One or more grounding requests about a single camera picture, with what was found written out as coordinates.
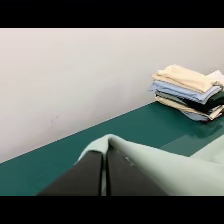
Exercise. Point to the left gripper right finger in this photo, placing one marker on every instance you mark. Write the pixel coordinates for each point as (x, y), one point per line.
(128, 176)

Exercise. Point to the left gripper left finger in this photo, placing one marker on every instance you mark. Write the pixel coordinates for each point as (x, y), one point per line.
(80, 178)

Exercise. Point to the pale green shirt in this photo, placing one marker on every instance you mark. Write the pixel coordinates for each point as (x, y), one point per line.
(173, 170)

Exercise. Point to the beige garment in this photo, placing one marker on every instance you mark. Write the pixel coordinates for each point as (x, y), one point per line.
(180, 104)

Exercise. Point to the pale blue garment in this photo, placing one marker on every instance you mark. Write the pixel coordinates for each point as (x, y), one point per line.
(200, 116)

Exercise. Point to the light blue garment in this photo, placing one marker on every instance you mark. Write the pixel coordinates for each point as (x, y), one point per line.
(186, 91)

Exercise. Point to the dark green garment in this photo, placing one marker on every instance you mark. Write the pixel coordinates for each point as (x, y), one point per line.
(210, 101)

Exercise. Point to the cream garment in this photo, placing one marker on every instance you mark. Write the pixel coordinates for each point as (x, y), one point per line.
(186, 77)

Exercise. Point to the white garment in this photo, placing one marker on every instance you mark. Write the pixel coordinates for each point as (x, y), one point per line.
(218, 76)

